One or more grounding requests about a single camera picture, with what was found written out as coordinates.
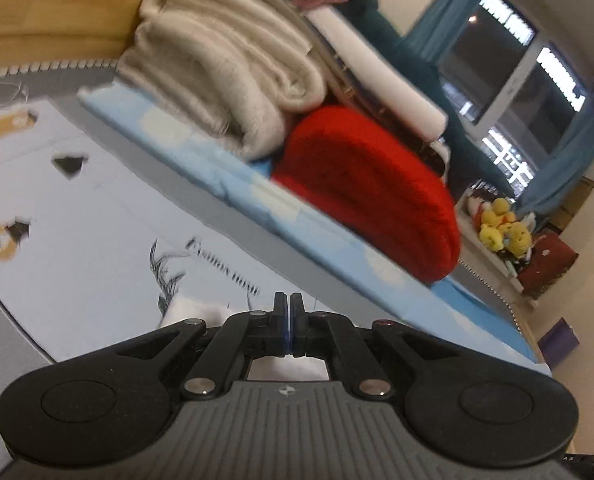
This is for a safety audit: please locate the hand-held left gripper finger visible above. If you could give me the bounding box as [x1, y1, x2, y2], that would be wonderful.
[104, 292, 288, 401]
[289, 293, 472, 401]

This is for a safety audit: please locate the light blue sheet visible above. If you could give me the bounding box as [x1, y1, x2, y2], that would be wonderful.
[77, 84, 552, 376]

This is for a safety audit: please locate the purple folded mat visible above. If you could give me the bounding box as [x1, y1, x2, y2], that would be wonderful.
[539, 322, 580, 368]

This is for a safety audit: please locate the red folded blanket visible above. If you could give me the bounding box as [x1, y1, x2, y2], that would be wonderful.
[272, 105, 462, 285]

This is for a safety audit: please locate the dark red cushion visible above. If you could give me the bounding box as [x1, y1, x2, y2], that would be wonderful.
[519, 230, 580, 301]

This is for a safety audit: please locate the yellow and blue plush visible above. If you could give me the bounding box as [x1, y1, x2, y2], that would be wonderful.
[479, 222, 532, 257]

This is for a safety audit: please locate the yellow duck plush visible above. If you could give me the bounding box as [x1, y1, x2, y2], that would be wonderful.
[479, 197, 518, 227]

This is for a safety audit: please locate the dark patterned folded cloth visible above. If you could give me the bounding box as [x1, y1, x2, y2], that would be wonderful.
[302, 20, 452, 183]

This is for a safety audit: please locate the cream folded blanket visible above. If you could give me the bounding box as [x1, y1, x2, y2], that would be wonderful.
[117, 0, 328, 161]

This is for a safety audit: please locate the white folded pillow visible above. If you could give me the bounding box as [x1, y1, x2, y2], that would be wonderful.
[304, 5, 450, 141]

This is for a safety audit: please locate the teal shark plush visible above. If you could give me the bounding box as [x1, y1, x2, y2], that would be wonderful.
[344, 0, 518, 201]

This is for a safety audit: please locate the blue curtain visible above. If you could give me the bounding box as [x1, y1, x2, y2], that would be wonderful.
[517, 100, 594, 221]
[402, 0, 498, 66]

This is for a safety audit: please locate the window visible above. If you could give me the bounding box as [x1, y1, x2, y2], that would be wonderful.
[437, 0, 594, 201]

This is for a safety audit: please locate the thin grey cable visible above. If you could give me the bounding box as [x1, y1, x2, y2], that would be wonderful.
[0, 80, 30, 109]

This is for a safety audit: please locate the wooden bed frame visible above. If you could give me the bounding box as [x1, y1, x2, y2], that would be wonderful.
[0, 0, 208, 73]

